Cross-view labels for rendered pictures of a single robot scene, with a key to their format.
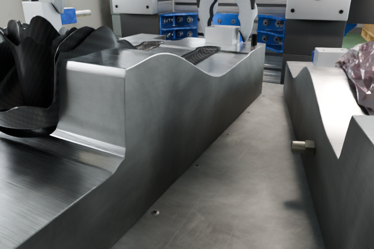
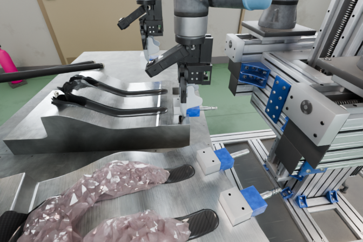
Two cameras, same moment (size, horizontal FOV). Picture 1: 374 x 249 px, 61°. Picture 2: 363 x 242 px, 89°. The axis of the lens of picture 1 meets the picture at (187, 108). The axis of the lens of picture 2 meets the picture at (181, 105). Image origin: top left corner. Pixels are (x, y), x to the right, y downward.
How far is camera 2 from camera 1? 0.59 m
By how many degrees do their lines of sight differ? 52
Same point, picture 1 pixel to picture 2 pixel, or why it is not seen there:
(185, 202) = (70, 159)
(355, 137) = (17, 177)
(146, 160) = (59, 140)
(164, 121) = (67, 133)
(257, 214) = not seen: hidden behind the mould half
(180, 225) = (58, 162)
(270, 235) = not seen: hidden behind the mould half
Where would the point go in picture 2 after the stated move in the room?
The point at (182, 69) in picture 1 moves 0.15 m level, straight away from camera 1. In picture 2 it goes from (76, 121) to (133, 103)
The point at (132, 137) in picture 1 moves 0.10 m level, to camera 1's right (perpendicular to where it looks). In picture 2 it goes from (49, 133) to (51, 159)
